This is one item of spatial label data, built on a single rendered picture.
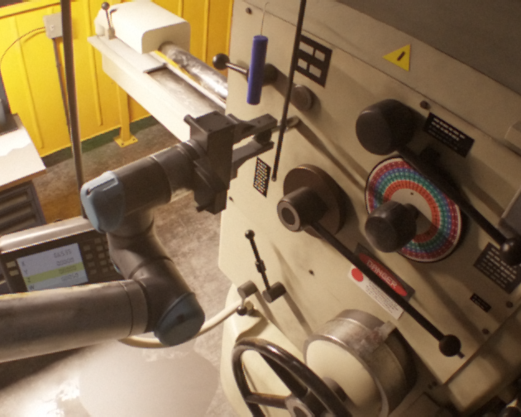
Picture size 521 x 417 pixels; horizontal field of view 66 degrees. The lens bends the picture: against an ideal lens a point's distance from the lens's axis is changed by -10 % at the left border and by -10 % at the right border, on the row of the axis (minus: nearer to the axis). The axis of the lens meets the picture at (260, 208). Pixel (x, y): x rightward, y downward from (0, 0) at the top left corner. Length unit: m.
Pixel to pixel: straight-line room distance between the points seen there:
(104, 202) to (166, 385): 1.75
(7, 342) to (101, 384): 1.82
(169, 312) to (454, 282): 0.43
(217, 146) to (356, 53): 0.25
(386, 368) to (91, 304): 0.53
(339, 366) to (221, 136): 0.47
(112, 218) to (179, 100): 1.18
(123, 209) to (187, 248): 2.15
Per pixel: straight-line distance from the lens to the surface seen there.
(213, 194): 0.60
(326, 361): 0.87
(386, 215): 0.61
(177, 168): 0.62
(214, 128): 0.64
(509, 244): 0.58
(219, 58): 0.86
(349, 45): 0.69
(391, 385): 0.85
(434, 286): 0.75
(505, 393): 0.88
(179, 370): 2.30
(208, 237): 2.79
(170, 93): 1.78
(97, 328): 0.55
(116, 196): 0.59
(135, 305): 0.57
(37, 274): 1.16
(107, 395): 2.29
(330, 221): 0.80
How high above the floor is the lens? 2.10
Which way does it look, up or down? 44 degrees down
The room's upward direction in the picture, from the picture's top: 9 degrees clockwise
